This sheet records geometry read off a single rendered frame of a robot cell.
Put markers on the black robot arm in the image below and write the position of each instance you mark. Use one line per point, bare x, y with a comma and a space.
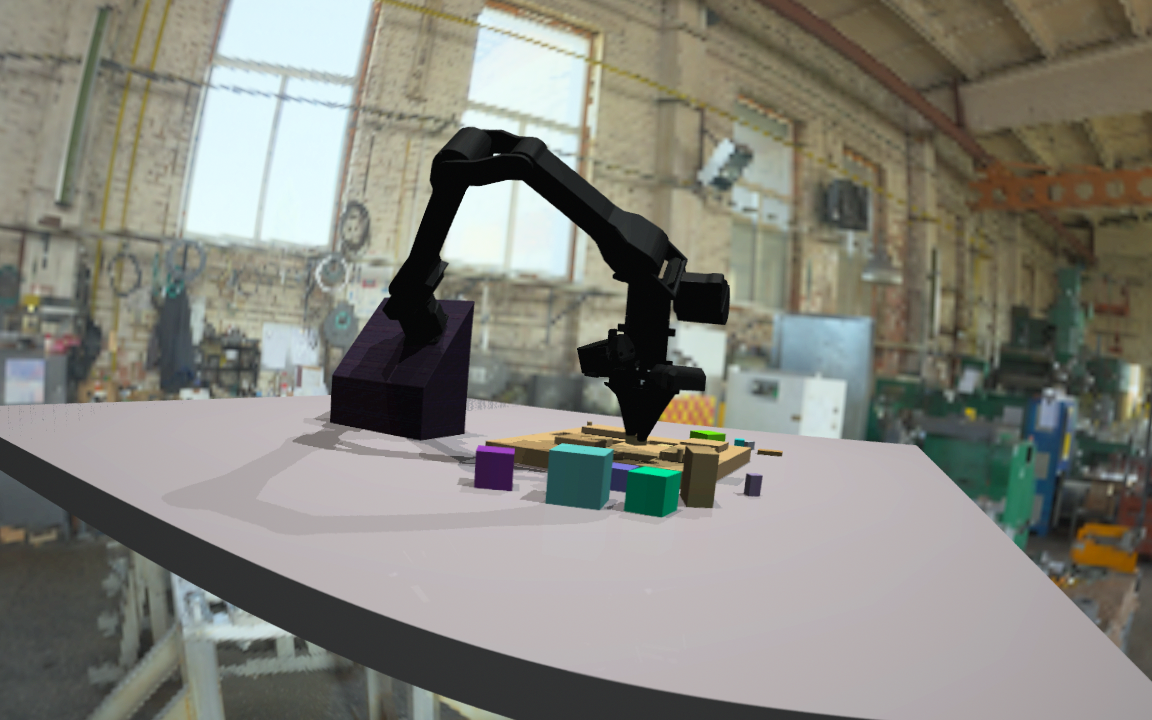
632, 246

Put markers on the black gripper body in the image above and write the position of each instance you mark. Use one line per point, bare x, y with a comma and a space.
662, 375

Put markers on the brown rectangular block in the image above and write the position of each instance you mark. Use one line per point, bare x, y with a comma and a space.
699, 476

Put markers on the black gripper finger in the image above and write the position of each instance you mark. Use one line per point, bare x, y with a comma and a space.
651, 404
628, 404

